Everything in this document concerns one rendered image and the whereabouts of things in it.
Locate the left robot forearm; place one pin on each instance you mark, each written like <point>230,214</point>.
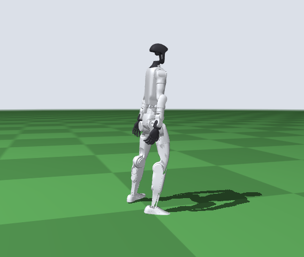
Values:
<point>143,109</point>

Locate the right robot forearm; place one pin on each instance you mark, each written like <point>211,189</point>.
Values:
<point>160,110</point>

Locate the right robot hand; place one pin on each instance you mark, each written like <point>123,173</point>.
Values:
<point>154,134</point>

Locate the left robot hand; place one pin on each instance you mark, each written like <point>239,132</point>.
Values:
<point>136,127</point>

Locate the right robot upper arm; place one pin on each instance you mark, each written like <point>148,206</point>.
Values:
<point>160,76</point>

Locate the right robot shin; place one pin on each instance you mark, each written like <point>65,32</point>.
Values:
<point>157,183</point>

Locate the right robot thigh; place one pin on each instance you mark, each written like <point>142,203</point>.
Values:
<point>163,145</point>

